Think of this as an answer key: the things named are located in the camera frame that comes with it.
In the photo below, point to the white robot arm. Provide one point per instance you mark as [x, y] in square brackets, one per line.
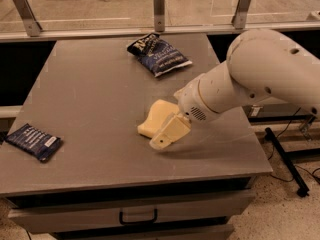
[260, 64]

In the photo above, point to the yellow sponge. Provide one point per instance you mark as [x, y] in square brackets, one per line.
[157, 115]

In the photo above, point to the grey drawer with black handle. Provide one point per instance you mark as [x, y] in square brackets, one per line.
[131, 212]

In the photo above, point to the metal bracket post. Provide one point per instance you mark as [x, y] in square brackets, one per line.
[159, 15]
[240, 16]
[31, 25]

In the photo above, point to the left metal bracket post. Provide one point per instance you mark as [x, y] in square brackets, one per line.
[31, 25]

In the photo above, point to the middle metal bracket post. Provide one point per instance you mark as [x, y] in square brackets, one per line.
[159, 15]

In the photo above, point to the blue chip bag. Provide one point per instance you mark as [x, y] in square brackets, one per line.
[157, 55]

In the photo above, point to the right metal bracket post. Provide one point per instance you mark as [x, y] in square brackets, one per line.
[240, 16]

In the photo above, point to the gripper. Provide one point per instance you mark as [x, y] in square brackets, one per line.
[190, 101]

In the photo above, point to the dark blue snack packet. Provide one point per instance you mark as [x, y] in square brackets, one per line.
[35, 142]

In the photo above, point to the black floor stand bar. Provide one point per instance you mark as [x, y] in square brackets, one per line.
[302, 187]

